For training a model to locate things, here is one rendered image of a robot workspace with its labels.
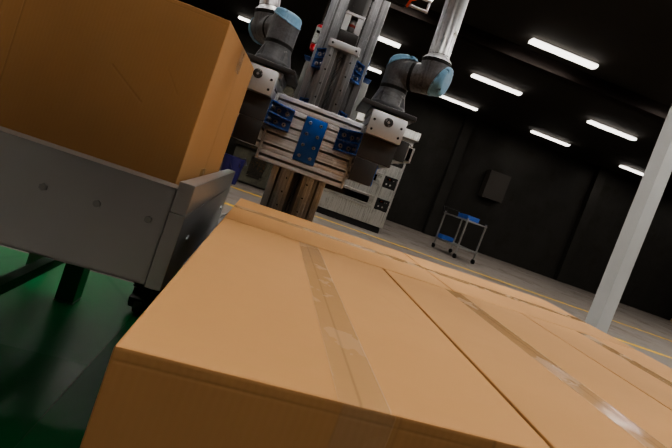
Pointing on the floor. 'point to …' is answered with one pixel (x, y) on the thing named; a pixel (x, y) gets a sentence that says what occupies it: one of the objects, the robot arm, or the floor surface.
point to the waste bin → (233, 165)
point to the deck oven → (365, 214)
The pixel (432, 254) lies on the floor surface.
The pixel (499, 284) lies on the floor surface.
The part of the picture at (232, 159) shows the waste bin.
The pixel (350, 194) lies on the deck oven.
